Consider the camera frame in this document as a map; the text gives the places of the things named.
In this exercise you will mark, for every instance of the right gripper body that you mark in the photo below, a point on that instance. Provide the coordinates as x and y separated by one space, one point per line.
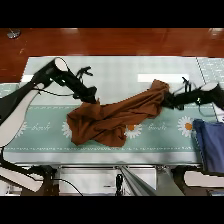
173 100

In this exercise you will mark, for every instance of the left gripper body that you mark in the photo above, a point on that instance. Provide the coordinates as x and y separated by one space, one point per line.
88 94

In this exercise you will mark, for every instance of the brown shirt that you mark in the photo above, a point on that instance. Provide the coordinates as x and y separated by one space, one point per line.
113 120

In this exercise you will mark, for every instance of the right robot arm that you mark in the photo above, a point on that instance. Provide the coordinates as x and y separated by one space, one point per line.
206 95

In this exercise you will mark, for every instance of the blue garment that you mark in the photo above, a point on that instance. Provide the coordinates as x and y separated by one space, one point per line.
210 143

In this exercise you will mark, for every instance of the silver frame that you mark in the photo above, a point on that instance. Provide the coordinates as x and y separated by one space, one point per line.
140 186

